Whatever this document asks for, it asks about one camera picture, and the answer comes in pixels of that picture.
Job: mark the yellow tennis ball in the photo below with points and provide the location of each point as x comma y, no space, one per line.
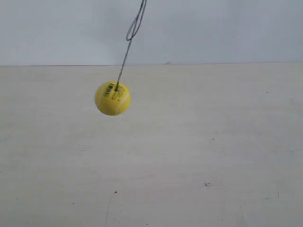
111,102

